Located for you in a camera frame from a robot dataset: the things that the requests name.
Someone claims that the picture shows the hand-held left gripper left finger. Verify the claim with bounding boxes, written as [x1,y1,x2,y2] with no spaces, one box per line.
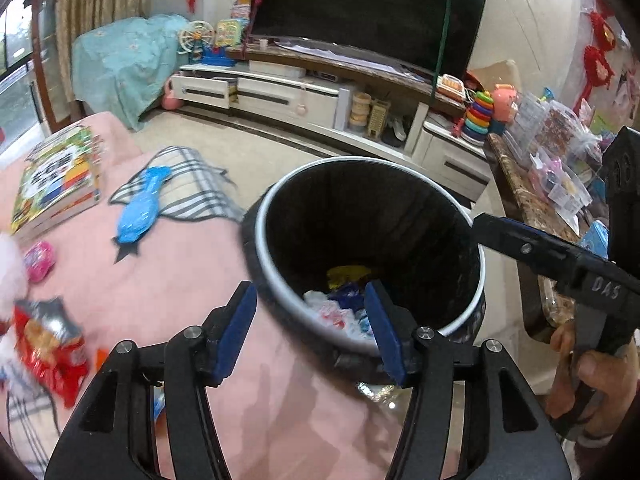
[44,281,258,480]

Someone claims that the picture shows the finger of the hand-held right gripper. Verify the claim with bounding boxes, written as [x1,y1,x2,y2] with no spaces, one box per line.
[472,212,583,286]

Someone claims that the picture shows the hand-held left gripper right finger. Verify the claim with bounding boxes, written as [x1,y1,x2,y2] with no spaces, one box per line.
[364,279,573,480]

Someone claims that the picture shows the black white-rimmed trash bin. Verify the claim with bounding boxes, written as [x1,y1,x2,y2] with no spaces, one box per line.
[240,156,488,386]

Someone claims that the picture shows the person's right forearm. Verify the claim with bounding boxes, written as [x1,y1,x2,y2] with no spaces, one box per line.
[572,434,626,480]

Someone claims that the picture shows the person's right hand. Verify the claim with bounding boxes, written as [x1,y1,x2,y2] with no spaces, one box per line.
[545,319,640,442]

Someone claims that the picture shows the blue wrapper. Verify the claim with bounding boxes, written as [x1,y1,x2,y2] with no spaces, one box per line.
[330,282,371,313]

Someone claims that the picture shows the brown marble side table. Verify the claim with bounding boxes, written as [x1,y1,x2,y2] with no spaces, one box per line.
[484,130,611,341]

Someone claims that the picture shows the crumpled white plastic bag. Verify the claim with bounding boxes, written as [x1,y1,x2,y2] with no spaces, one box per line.
[302,289,377,342]

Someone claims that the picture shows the yellow wrapper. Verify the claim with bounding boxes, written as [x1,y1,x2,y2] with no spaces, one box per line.
[326,264,376,288]

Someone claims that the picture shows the clear plastic storage boxes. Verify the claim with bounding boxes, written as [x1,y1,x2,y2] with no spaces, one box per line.
[507,91,608,221]

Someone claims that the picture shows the rainbow stacking rings toy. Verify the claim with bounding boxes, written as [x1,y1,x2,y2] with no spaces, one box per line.
[460,90,495,146]

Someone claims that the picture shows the pink plastic toy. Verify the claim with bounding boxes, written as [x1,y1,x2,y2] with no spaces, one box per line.
[492,84,520,123]

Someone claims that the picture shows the blue fish-shaped toy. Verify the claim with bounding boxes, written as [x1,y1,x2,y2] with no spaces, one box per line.
[114,165,173,245]

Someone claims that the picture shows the red orange toy set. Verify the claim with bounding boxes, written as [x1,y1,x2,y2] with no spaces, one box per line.
[436,74,468,103]

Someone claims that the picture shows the red snack packet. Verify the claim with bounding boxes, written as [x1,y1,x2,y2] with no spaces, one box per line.
[12,297,90,408]

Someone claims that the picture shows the wooden slatted box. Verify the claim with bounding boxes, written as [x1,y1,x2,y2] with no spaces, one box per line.
[366,100,391,140]

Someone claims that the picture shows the stack of bamboo steamers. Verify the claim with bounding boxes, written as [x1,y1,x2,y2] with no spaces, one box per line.
[348,91,372,133]

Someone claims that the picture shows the pink fish-shaped toy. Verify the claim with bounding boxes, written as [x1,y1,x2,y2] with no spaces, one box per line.
[24,241,57,282]

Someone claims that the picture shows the white television cabinet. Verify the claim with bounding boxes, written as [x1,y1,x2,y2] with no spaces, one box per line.
[167,37,496,201]

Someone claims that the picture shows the pink floor toy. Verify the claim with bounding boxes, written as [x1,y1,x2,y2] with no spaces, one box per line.
[161,77,182,111]

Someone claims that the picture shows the blue plastic toy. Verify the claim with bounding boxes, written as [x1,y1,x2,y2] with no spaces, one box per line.
[202,45,236,67]

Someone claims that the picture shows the black flat television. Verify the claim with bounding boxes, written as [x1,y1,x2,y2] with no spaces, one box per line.
[248,0,492,78]

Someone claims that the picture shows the teal cloth cover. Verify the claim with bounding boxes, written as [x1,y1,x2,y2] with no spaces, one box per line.
[71,14,191,131]

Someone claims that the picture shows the ferris wheel toy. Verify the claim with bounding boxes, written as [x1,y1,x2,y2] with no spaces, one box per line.
[178,21,217,65]

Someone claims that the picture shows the colourful toy board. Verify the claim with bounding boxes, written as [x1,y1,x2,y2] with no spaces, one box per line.
[215,17,251,51]

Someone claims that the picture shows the window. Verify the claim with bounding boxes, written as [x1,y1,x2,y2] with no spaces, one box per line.
[0,0,56,136]

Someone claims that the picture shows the red wall decorations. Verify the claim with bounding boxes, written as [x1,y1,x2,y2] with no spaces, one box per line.
[582,10,618,91]

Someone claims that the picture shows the green hanging strap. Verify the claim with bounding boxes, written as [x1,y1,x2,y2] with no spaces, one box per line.
[432,0,457,91]

